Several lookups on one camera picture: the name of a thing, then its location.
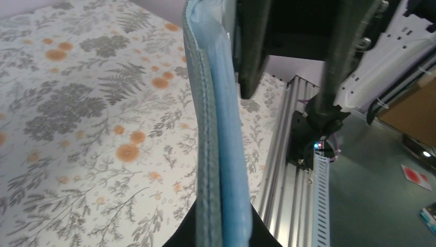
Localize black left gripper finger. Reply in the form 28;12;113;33
161;199;283;247
237;0;273;99

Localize blue card holder wallet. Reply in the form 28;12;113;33
182;1;252;246

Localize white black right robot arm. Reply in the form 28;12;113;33
305;1;435;134

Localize red white paper on floor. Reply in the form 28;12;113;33
401;165;432;191

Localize brown cardboard box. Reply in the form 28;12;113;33
378;75;435;147

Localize aluminium rail base frame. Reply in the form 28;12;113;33
254;76;318;246

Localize white slotted cable duct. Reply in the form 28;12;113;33
312;154;330;247

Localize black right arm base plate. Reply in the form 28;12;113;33
286;111;325;170

